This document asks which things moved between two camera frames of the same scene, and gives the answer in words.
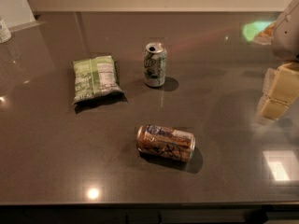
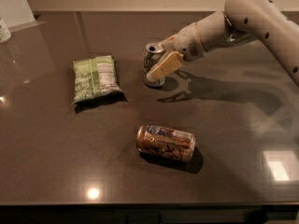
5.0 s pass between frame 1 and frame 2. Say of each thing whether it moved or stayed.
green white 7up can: stayed
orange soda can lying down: stayed
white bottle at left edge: stayed
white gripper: moved
